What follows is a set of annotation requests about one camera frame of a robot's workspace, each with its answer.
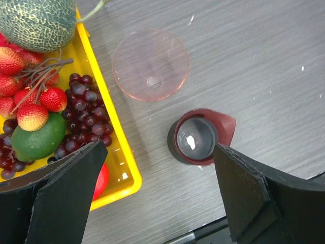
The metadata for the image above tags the green netted melon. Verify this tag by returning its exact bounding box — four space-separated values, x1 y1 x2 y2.
1 0 77 52

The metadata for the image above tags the pink glass dripper cone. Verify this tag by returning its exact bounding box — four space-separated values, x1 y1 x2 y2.
112 28 189 101

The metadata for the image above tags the green lime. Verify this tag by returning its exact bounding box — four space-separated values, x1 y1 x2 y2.
11 112 66 162

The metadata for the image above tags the yellow plastic tray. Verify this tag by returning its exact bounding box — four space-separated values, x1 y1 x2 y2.
1 24 142 210

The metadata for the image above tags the red apple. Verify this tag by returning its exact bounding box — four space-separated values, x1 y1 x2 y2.
92 163 110 201

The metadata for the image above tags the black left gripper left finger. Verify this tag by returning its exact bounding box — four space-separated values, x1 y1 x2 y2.
1 141 108 243

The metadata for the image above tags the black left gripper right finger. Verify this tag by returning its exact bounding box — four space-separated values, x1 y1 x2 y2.
213 144 324 243

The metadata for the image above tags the dark red coffee server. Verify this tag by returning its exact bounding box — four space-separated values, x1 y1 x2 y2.
167 108 236 166

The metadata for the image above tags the red strawberry cluster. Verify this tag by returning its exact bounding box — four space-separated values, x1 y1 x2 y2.
1 36 72 134

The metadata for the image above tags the purple grape bunch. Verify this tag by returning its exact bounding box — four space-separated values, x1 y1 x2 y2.
1 73 114 180

